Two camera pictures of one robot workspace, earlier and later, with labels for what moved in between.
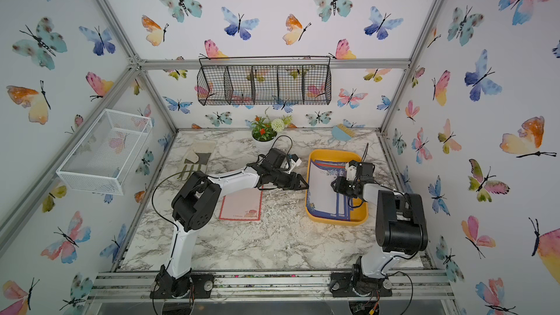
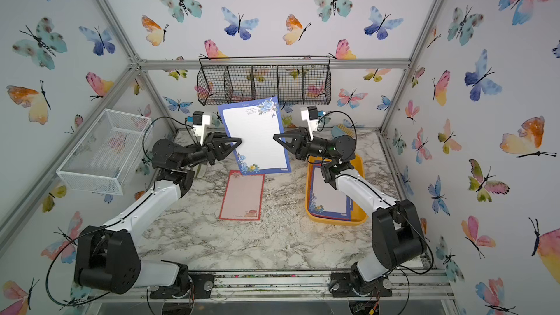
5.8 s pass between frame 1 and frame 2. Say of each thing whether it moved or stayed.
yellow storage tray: stayed
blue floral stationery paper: moved
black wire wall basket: stayed
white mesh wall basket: stayed
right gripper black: moved
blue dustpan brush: stayed
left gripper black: moved
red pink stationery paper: stayed
